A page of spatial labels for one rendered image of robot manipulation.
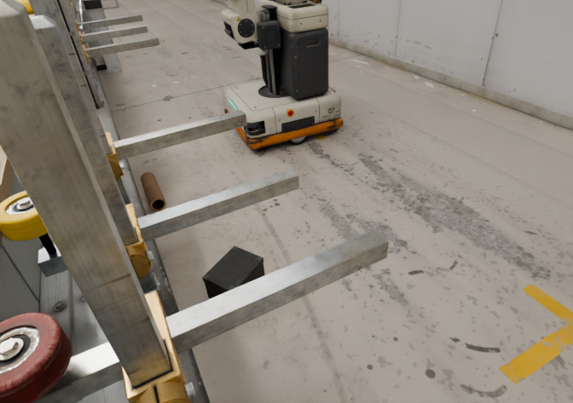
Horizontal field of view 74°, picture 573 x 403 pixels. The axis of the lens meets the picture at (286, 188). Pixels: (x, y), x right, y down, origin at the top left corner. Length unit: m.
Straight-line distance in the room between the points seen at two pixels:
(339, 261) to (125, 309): 0.26
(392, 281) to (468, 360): 0.38
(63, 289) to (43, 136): 0.68
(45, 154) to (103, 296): 0.12
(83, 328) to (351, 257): 0.52
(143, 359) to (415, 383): 1.10
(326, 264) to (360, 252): 0.05
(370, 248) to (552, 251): 1.51
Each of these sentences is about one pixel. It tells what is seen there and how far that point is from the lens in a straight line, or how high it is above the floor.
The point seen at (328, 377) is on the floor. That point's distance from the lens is 1.37.
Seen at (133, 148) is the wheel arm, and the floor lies 0.84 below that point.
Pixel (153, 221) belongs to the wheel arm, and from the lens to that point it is 0.66.
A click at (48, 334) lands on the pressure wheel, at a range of 0.43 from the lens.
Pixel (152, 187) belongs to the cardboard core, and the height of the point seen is 0.08.
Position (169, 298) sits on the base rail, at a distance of 0.69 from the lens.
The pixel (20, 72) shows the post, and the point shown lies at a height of 1.14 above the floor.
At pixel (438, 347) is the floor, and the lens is 1.48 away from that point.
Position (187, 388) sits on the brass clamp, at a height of 0.84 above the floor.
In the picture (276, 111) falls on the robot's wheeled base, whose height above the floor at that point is 0.27.
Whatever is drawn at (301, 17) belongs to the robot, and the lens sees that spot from 2.33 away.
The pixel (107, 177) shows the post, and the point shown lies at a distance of 0.55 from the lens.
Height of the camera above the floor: 1.20
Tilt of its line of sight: 34 degrees down
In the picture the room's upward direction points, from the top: 4 degrees counter-clockwise
